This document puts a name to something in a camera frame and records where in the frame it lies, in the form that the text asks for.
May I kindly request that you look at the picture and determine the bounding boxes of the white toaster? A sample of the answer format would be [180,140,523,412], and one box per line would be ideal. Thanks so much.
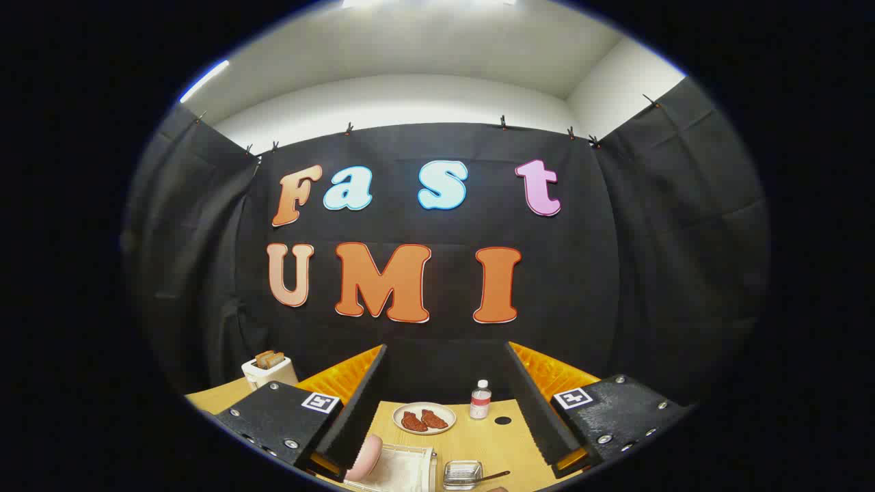
[241,350,299,390]

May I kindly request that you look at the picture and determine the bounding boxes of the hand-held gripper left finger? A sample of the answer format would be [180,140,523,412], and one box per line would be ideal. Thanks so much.
[213,344,388,482]

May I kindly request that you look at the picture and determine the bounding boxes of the row of black clips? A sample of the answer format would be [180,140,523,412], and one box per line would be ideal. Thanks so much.
[193,94,662,155]

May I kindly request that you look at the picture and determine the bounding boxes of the beige plate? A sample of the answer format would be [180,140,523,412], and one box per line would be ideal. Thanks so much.
[392,402,457,435]

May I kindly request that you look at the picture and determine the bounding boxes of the white wire dish rack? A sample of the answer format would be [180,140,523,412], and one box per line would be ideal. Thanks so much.
[342,443,438,492]

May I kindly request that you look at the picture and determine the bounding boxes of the pink plate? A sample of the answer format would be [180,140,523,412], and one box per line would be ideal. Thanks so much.
[344,434,383,482]

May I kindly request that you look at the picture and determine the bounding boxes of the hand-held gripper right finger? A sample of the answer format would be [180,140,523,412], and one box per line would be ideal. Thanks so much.
[504,341,692,480]

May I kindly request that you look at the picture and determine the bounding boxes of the clear bottle with red label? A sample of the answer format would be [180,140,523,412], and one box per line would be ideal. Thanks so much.
[469,380,492,420]

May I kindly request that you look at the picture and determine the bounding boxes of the silver wire basket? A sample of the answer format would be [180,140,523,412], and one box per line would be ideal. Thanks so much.
[443,460,483,491]

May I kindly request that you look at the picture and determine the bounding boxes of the ceiling light strip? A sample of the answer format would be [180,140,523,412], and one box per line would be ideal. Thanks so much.
[342,0,517,9]

